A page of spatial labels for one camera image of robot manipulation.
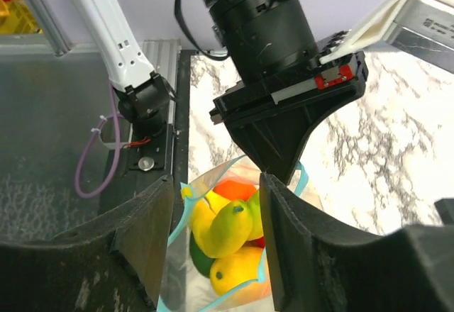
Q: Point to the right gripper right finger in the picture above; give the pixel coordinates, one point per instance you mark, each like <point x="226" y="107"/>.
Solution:
<point x="318" y="263"/>

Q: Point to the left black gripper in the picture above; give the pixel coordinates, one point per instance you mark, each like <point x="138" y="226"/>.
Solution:
<point x="285" y="91"/>

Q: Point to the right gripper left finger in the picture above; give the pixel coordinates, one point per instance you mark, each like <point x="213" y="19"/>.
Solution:
<point x="114" y="262"/>

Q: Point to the orange tangerine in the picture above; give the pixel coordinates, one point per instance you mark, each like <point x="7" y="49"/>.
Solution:
<point x="234" y="190"/>

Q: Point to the yellow orange mango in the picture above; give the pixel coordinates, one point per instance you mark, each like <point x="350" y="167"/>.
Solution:
<point x="241" y="278"/>

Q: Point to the green lime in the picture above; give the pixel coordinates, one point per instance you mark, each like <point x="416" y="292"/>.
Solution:
<point x="201" y="262"/>

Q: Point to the clear zip top bag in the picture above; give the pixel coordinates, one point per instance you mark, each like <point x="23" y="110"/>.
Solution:
<point x="184" y="288"/>

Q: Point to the yellow banana bunch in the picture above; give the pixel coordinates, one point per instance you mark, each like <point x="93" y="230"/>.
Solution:
<point x="221" y="227"/>

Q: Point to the red apple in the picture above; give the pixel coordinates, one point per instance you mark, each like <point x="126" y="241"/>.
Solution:
<point x="260" y="242"/>

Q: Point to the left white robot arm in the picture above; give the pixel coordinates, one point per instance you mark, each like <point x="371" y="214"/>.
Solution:
<point x="141" y="90"/>

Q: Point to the yellow plastic crate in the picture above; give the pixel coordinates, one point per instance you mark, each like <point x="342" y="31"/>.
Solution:
<point x="17" y="19"/>

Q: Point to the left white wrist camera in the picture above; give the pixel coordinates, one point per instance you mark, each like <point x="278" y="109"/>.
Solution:
<point x="422" y="28"/>

